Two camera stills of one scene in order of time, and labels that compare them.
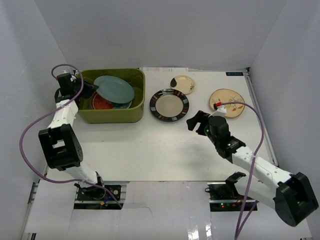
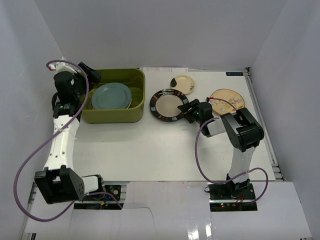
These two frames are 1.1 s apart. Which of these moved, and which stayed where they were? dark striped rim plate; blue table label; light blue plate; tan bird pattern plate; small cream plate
Moved: light blue plate
Stayed: blue table label; dark striped rim plate; tan bird pattern plate; small cream plate
